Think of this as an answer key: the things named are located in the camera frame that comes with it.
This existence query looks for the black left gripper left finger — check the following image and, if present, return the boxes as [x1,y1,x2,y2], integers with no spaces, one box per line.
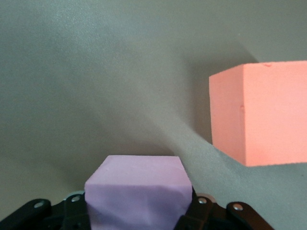
[0,191,92,230]

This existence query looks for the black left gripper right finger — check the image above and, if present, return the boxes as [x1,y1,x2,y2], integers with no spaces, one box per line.
[176,193,274,230]

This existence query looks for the pink foam cube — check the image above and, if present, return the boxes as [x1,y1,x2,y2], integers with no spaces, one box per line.
[84,155,192,230]

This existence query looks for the orange foam cube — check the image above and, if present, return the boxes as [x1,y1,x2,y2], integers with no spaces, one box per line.
[208,60,307,168]

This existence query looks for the table cover sheet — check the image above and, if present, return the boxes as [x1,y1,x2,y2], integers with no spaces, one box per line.
[0,0,307,230]

